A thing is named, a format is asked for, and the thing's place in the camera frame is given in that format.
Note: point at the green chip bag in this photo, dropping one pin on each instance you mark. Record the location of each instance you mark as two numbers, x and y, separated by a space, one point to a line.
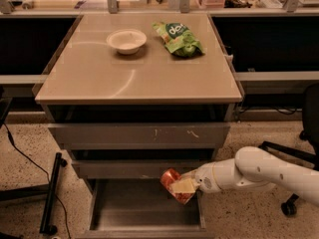
178 39

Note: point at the middle grey drawer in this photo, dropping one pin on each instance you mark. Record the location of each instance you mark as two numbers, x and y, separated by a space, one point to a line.
134 169

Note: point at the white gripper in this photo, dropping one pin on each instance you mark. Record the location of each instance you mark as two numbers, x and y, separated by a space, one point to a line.
204 179

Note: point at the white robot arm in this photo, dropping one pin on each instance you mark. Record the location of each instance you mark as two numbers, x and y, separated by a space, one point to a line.
252 168

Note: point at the open bottom grey drawer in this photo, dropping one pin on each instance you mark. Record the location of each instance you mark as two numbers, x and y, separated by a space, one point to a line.
142 209

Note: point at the top grey drawer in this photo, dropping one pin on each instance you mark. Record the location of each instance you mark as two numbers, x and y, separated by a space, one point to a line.
185 135

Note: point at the black stand leg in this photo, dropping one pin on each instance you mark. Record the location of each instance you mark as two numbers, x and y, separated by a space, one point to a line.
46 227

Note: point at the white bowl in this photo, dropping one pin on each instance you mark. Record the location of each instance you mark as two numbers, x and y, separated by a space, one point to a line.
127 41

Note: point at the grey drawer cabinet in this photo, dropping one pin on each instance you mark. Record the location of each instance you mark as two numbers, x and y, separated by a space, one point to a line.
93 83

